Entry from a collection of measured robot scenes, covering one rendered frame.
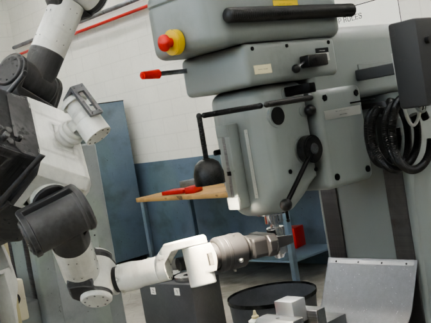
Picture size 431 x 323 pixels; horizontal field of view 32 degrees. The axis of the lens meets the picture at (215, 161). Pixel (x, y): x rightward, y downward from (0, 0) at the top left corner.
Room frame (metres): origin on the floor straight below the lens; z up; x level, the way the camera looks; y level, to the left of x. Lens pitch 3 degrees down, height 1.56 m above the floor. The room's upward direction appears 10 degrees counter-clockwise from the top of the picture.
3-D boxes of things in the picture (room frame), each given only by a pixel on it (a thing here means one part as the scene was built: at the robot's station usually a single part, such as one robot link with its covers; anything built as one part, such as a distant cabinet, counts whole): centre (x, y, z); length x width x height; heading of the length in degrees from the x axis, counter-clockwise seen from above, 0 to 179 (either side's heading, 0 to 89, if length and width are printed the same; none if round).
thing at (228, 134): (1.87, -0.04, 1.45); 0.04 x 0.04 x 0.21; 41
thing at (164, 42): (1.77, 0.07, 1.76); 0.04 x 0.03 x 0.04; 41
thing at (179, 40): (1.79, 0.05, 1.76); 0.06 x 0.02 x 0.06; 41
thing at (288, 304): (1.93, -0.13, 1.05); 0.06 x 0.05 x 0.06; 43
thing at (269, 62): (1.97, -0.16, 1.68); 0.34 x 0.24 x 0.10; 131
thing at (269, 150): (1.94, -0.13, 1.47); 0.21 x 0.19 x 0.32; 41
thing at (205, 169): (1.78, 0.02, 1.45); 0.07 x 0.07 x 0.06
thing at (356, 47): (2.27, -0.50, 1.66); 0.80 x 0.23 x 0.20; 131
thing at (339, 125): (2.07, -0.27, 1.47); 0.24 x 0.19 x 0.26; 41
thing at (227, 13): (1.85, -0.25, 1.79); 0.45 x 0.04 x 0.04; 131
